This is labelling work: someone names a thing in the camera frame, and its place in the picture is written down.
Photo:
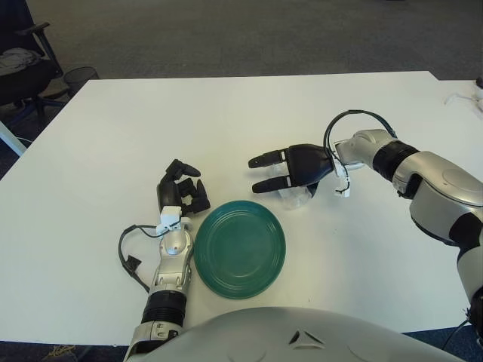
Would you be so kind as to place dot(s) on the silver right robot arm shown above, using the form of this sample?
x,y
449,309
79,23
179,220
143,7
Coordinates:
x,y
434,177

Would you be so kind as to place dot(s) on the silver robot torso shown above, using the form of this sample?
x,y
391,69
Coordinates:
x,y
264,335

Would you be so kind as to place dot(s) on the grey cloth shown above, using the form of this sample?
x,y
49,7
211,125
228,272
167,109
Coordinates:
x,y
15,60

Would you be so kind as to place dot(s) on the white neighbouring desk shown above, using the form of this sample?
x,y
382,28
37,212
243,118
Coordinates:
x,y
10,141

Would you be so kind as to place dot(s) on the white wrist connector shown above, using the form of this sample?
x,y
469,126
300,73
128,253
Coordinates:
x,y
341,171
170,215

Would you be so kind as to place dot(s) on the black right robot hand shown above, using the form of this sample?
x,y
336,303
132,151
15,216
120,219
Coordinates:
x,y
305,164

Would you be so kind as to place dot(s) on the clear plastic bottle blue cap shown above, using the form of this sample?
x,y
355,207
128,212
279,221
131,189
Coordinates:
x,y
294,198

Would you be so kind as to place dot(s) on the black handheld controller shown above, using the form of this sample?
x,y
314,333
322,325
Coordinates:
x,y
480,83

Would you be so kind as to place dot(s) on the black office chair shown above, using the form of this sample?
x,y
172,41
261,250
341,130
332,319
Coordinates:
x,y
22,81

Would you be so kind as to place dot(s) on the white left wrist connector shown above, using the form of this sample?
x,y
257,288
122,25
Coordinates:
x,y
170,215

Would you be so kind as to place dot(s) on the white right wrist connector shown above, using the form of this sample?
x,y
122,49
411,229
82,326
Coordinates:
x,y
341,171

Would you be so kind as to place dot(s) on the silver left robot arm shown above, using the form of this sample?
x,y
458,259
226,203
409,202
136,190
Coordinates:
x,y
175,245

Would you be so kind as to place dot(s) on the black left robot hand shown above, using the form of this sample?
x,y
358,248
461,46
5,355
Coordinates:
x,y
168,192

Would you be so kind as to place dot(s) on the green ribbed plate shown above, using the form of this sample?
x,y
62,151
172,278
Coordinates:
x,y
241,250

